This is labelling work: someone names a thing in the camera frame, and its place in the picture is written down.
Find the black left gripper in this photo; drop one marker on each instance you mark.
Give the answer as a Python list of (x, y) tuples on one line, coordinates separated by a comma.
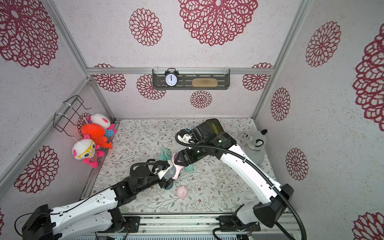
[(164, 183)]

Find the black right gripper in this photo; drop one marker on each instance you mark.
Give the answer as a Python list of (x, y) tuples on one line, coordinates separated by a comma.
[(181, 157)]

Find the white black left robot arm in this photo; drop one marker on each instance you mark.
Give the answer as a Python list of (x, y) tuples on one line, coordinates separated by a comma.
[(99, 212)]

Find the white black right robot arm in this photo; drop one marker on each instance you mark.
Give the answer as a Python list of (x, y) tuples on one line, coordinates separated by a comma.
[(273, 197)]

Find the mint bear cap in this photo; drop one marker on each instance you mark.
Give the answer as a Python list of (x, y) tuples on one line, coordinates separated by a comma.
[(190, 168)]

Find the grey raccoon plush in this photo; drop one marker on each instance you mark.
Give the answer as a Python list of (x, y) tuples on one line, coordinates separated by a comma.
[(254, 147)]

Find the pink bear cap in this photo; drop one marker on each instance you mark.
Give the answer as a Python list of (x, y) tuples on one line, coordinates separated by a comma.
[(182, 192)]

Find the white plush yellow glasses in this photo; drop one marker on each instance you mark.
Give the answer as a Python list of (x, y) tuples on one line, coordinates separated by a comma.
[(88, 151)]

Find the orange red plush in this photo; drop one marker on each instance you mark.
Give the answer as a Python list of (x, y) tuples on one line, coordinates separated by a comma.
[(97, 134)]

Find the black alarm clock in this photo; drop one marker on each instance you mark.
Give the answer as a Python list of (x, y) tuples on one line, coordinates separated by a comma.
[(171, 77)]

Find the white pink plush top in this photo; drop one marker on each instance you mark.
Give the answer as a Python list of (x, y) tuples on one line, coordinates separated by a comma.
[(101, 120)]

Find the mint cap with handle ring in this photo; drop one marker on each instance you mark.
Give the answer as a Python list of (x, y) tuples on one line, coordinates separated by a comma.
[(165, 155)]

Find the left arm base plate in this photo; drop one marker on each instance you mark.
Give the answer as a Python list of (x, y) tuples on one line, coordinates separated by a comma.
[(131, 224)]

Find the grey wall shelf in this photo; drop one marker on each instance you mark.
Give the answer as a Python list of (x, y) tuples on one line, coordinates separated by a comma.
[(185, 80)]

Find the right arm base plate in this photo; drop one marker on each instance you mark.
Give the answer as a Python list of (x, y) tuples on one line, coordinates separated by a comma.
[(230, 223)]

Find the black wire basket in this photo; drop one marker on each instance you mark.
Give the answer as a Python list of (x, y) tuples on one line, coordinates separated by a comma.
[(72, 117)]

